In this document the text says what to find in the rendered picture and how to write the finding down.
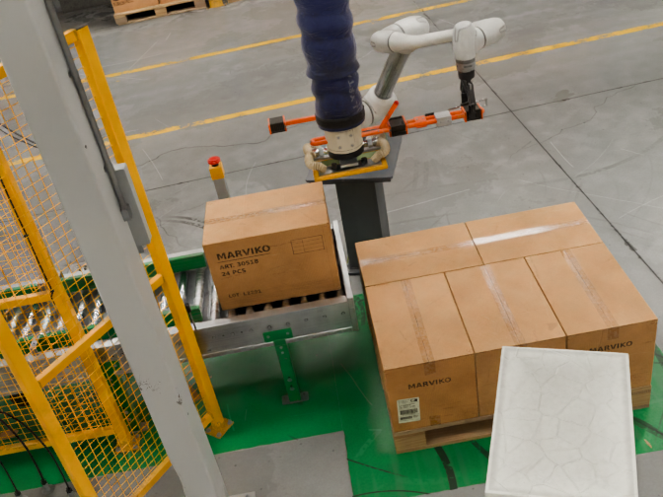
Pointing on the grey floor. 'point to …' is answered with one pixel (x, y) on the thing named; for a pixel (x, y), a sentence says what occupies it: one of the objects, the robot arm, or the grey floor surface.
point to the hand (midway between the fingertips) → (469, 110)
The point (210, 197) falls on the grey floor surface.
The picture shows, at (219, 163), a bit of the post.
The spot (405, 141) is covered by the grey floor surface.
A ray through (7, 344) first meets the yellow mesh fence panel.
